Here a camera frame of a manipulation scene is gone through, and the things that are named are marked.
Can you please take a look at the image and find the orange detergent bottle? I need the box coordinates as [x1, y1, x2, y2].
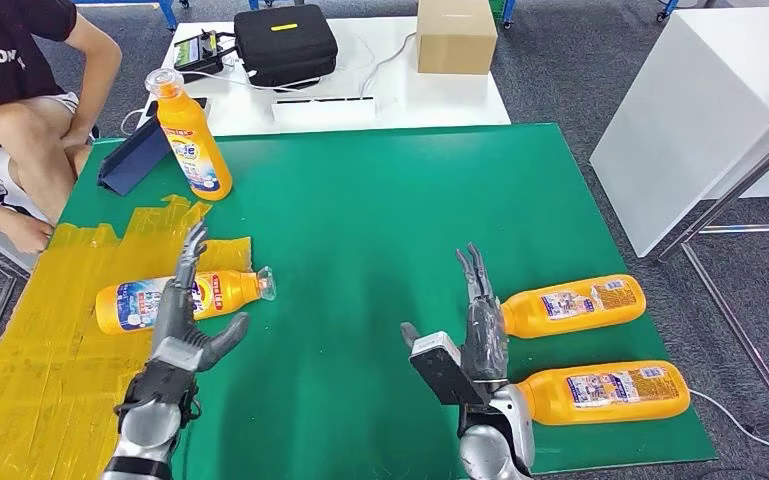
[516, 359, 691, 427]
[95, 266, 277, 336]
[499, 274, 648, 340]
[144, 67, 234, 202]

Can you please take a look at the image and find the cardboard box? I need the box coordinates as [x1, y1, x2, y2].
[415, 0, 499, 75]

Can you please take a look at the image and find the green table mat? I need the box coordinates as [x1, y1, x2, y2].
[59, 123, 718, 480]

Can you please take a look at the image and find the person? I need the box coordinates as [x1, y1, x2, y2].
[0, 0, 124, 255]

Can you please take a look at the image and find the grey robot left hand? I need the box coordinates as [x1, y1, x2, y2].
[150, 221, 251, 374]

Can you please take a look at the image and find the white floor cable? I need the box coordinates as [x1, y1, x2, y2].
[688, 389, 769, 473]

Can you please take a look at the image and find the white table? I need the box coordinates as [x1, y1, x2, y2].
[589, 6, 769, 258]

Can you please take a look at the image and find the black remote controller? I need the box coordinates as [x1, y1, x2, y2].
[171, 29, 226, 76]

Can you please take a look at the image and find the black carrying case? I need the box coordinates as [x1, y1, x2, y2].
[233, 3, 339, 89]

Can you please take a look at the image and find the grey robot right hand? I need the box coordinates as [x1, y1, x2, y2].
[400, 242, 510, 386]

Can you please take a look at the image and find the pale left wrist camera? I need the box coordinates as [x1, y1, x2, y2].
[150, 336, 205, 374]

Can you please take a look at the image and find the white power strip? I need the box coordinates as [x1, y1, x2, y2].
[271, 96, 377, 132]

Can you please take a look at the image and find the yellow tape patch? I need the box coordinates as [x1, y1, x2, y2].
[0, 193, 253, 480]

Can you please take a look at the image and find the white charging cable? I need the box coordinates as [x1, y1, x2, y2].
[120, 107, 148, 136]

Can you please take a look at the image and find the blue tablet case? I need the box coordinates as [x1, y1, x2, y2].
[97, 115, 173, 197]

